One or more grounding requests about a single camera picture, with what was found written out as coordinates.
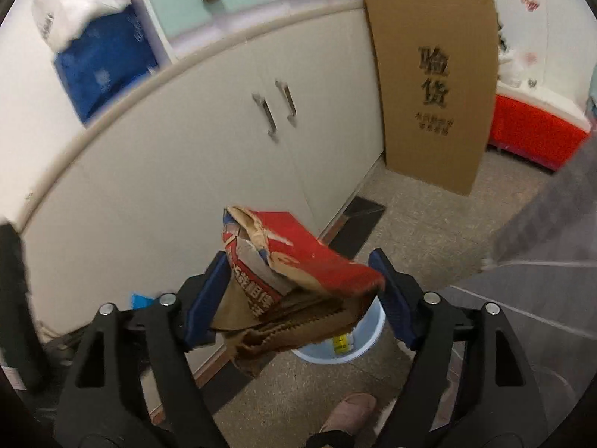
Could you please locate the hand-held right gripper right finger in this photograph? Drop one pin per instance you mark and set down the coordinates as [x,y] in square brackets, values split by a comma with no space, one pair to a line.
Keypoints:
[392,294]

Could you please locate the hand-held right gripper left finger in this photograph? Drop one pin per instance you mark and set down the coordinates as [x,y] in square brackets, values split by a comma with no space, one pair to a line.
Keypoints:
[210,298]

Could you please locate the light blue waste bin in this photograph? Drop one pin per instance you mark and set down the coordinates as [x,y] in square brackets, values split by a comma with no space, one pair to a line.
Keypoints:
[369,340]

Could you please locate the red brown paper bag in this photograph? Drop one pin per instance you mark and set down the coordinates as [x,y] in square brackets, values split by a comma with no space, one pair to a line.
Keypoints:
[303,252]

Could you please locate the yellow wrapper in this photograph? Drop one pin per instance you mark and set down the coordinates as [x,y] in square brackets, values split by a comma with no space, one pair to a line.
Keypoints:
[343,343]

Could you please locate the blue scrap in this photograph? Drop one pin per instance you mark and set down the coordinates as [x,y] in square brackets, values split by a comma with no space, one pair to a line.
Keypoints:
[140,299]

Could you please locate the pink slipper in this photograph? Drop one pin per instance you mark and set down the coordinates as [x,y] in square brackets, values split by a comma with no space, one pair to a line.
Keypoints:
[350,413]

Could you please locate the white floor cabinet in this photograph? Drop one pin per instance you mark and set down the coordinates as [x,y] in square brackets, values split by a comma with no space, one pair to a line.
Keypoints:
[186,172]

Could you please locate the large brown cardboard box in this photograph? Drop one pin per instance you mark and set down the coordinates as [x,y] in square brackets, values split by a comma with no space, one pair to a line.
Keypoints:
[433,140]

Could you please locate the grey checked blanket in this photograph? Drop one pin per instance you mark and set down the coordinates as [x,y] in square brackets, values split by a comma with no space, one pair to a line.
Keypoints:
[550,242]

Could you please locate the dark object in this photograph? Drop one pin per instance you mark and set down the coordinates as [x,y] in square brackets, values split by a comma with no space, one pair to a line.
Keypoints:
[18,312]

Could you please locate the red storage box white lid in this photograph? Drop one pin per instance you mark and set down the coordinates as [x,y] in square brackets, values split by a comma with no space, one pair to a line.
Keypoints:
[531,130]

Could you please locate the blue plastic bag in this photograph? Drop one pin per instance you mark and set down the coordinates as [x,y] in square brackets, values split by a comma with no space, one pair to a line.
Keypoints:
[107,65]

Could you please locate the white plastic bag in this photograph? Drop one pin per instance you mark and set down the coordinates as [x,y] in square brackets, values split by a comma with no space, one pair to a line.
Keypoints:
[79,4]

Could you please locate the pink butterfly sticker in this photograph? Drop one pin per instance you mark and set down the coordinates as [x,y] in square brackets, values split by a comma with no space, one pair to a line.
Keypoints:
[529,0]

